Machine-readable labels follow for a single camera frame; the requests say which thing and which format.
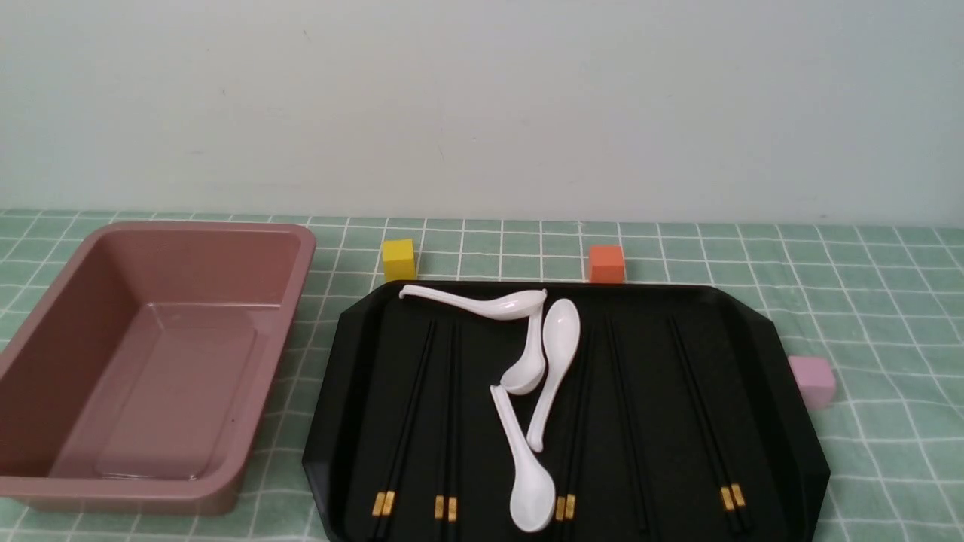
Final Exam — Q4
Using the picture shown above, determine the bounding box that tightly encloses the white spoon top horizontal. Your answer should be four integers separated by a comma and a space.
398, 285, 548, 321

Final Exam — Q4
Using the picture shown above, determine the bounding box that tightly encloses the yellow cube block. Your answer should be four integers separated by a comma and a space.
382, 238, 417, 282

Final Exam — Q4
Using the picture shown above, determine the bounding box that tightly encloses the white spoon right middle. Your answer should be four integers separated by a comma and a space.
526, 298, 581, 454

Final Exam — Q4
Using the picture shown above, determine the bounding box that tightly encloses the white spoon small middle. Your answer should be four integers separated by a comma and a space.
500, 309, 545, 395

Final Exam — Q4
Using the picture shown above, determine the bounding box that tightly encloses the orange cube block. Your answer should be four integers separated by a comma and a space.
588, 245, 626, 284

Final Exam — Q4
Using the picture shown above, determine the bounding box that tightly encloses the plain black chopstick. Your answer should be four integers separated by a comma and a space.
605, 315, 653, 541

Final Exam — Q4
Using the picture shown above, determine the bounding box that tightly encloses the white spoon lower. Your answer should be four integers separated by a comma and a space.
490, 385, 557, 533

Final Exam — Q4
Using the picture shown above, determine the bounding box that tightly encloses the black plastic tray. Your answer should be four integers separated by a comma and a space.
302, 281, 831, 541

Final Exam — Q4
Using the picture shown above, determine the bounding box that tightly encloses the pink cube block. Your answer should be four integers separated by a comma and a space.
788, 355, 837, 410

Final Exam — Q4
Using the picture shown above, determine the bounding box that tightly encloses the pink plastic bin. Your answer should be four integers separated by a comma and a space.
1, 221, 316, 515

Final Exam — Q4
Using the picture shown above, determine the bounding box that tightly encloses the green checkered tablecloth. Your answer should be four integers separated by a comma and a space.
1, 209, 963, 541

